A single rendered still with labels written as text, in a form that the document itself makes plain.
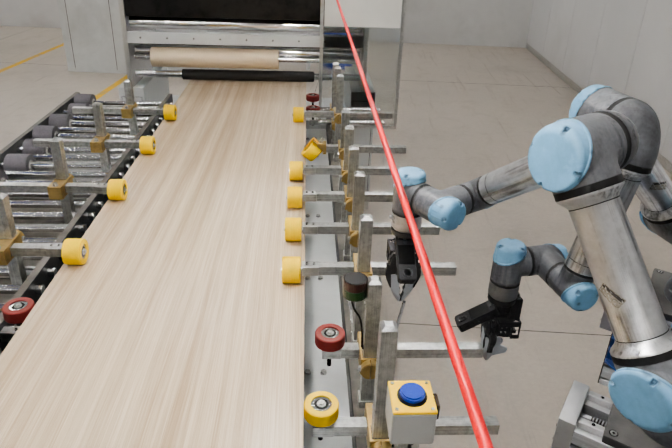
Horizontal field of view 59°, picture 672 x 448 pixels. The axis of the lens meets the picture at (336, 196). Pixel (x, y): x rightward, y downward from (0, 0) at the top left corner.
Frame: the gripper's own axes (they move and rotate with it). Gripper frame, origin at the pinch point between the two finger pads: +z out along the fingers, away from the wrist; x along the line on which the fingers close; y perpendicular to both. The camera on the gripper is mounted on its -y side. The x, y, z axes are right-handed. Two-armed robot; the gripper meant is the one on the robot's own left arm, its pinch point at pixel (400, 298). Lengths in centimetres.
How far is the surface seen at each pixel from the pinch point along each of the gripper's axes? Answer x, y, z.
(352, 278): 13.4, -5.6, -9.9
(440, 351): -11.6, -2.9, 15.2
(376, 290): 7.5, -7.1, -7.4
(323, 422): 20.6, -30.3, 11.6
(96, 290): 85, 19, 10
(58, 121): 160, 189, 18
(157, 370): 60, -15, 10
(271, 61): 47, 249, -4
